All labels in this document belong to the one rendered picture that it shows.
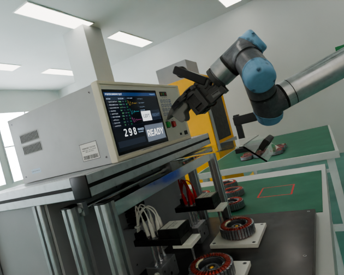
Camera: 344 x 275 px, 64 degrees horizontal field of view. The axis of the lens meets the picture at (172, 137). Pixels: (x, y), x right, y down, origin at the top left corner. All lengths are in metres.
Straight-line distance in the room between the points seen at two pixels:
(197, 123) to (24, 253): 3.83
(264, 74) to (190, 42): 5.91
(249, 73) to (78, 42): 4.61
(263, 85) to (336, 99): 5.23
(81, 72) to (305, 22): 4.18
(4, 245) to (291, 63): 5.62
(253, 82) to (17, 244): 0.71
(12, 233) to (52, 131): 0.28
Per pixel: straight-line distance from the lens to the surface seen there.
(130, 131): 0.74
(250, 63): 0.71
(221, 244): 0.92
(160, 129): 0.87
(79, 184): 0.58
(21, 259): 0.85
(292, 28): 6.07
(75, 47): 5.23
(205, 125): 4.38
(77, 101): 0.75
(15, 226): 0.82
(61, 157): 0.82
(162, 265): 0.79
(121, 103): 0.74
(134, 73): 7.27
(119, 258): 0.60
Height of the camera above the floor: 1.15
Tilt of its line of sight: 1 degrees down
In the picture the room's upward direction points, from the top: 15 degrees counter-clockwise
